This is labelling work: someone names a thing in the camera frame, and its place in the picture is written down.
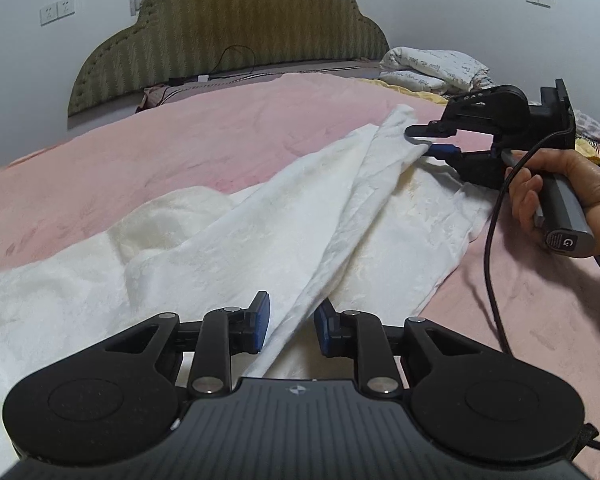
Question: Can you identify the right hand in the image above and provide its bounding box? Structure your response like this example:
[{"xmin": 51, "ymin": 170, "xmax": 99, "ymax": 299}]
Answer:
[{"xmin": 509, "ymin": 148, "xmax": 600, "ymax": 256}]

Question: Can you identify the white patterned pillow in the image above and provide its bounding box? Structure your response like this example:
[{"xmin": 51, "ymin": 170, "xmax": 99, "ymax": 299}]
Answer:
[{"xmin": 379, "ymin": 47, "xmax": 494, "ymax": 96}]

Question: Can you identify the pink bed blanket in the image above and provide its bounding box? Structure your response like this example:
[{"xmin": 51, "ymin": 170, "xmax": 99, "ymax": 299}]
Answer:
[{"xmin": 0, "ymin": 71, "xmax": 600, "ymax": 480}]

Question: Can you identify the olive green headboard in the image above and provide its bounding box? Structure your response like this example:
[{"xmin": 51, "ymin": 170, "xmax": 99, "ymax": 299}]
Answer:
[{"xmin": 68, "ymin": 0, "xmax": 389, "ymax": 116}]

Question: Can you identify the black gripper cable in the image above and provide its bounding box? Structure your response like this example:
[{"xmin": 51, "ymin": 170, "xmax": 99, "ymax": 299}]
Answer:
[{"xmin": 482, "ymin": 129, "xmax": 577, "ymax": 356}]

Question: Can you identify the black charging cable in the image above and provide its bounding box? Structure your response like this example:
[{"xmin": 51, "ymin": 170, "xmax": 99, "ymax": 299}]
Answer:
[{"xmin": 166, "ymin": 44, "xmax": 286, "ymax": 86}]

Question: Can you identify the white wall socket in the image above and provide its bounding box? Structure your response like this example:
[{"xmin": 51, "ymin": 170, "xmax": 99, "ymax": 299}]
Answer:
[{"xmin": 38, "ymin": 0, "xmax": 76, "ymax": 26}]

